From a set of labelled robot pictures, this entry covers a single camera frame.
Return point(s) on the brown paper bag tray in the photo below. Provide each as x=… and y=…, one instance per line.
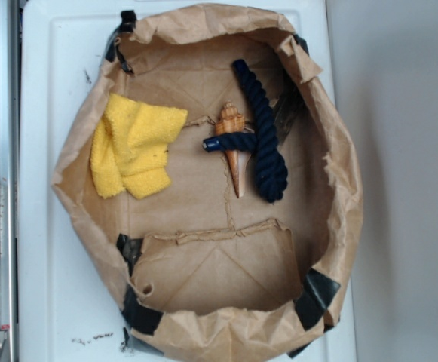
x=199, y=274

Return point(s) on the yellow cloth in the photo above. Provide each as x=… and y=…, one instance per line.
x=130, y=147

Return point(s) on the aluminium frame rail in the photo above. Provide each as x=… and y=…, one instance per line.
x=9, y=140

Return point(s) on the orange spiral seashell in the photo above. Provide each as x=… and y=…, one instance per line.
x=230, y=121

